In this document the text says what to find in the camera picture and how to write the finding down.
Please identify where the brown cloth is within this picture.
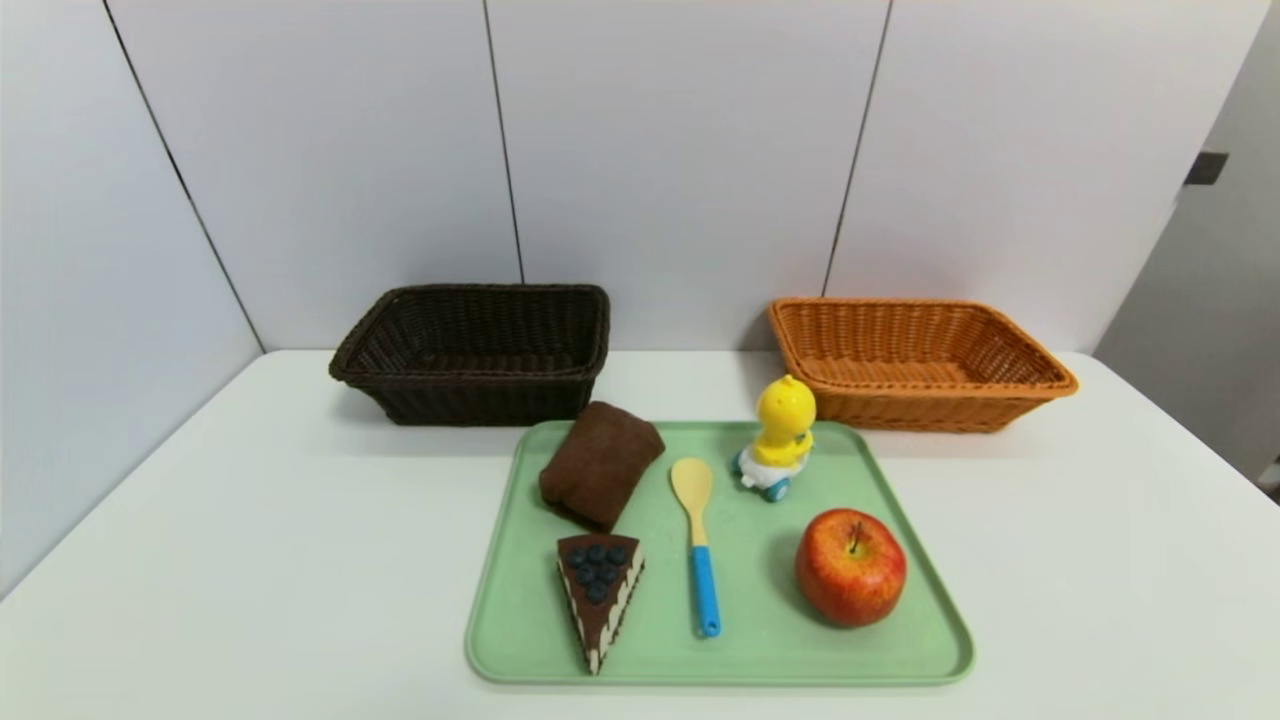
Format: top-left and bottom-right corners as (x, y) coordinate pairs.
(539, 401), (666, 532)

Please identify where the yellow duck toy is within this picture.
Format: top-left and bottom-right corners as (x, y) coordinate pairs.
(733, 374), (818, 503)

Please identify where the chocolate blueberry cake slice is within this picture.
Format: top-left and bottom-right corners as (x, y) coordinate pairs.
(556, 533), (646, 676)

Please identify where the red apple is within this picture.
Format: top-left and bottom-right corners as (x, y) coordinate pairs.
(795, 508), (909, 629)

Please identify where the dark brown wicker basket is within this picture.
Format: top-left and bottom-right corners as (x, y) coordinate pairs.
(329, 284), (611, 427)

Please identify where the orange wicker basket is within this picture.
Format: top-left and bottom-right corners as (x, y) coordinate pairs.
(768, 297), (1080, 433)

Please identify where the light green plastic tray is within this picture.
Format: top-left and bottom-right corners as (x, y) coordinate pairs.
(465, 419), (976, 687)

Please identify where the wooden spoon blue handle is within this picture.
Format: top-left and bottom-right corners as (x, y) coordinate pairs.
(670, 457), (722, 639)

